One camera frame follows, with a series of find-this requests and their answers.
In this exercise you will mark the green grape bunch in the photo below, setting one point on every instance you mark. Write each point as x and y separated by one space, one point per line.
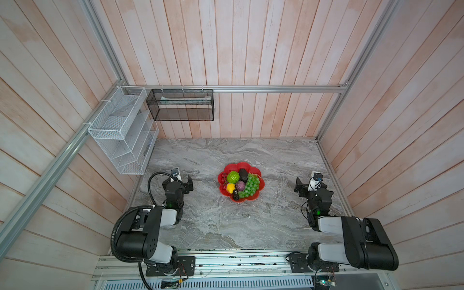
251 187

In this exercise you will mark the red cherry pair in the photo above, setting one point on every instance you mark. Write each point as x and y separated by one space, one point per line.
223 179

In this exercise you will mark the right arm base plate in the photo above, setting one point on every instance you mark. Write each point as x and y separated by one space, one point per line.
299 264

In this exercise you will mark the purple fig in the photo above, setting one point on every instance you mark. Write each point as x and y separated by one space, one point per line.
240 186

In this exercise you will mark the right aluminium frame bar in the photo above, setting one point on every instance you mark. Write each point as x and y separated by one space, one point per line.
388 12

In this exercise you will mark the dark avocado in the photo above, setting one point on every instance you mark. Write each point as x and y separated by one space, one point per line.
243 175

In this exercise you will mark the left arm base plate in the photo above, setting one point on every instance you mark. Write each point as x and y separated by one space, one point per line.
180 266

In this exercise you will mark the left aluminium frame bar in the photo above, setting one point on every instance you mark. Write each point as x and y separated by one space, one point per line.
22 214

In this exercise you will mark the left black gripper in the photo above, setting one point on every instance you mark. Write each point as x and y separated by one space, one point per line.
186 188

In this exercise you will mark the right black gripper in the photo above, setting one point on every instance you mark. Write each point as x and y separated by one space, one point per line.
304 188

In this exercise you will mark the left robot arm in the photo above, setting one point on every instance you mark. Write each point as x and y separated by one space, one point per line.
135 237

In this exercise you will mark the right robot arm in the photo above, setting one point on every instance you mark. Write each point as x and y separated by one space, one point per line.
365 243

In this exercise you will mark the green bumpy custard apple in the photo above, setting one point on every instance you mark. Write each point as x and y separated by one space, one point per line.
233 177

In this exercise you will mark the horizontal aluminium frame bar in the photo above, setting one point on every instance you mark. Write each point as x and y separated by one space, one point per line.
257 88

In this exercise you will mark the black wire mesh basket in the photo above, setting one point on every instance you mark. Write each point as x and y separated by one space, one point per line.
184 105

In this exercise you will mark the white wire mesh shelf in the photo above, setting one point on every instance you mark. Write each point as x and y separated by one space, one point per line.
124 130

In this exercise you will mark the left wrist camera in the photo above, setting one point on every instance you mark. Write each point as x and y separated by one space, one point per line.
175 173

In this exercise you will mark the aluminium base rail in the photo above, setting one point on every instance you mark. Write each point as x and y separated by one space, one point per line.
225 263

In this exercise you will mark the red flower-shaped fruit bowl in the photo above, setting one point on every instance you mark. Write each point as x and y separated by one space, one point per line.
235 167

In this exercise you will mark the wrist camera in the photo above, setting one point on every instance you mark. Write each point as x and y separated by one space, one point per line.
316 181
175 173

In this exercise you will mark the yellow lemon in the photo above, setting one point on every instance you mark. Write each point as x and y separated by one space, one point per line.
230 188

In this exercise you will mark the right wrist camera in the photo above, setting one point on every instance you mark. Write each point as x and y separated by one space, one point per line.
316 181

